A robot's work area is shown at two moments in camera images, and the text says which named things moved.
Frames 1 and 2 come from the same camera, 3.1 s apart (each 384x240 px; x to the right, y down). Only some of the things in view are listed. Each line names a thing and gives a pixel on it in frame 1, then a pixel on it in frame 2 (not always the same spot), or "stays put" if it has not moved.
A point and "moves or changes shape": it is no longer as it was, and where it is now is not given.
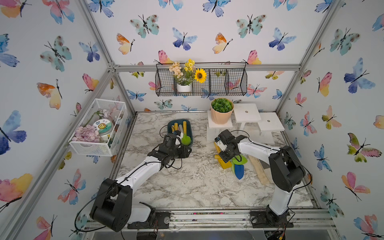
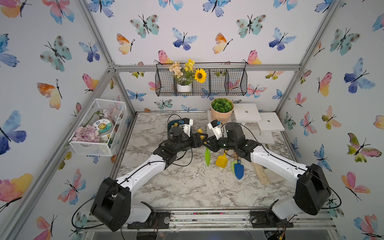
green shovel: [238, 159] → [207, 152]
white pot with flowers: [184, 76] stays put
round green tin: [104, 126] stays put
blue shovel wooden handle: [239, 169] stays put
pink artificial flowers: [87, 133] stays put
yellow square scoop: [226, 165] moves or changes shape
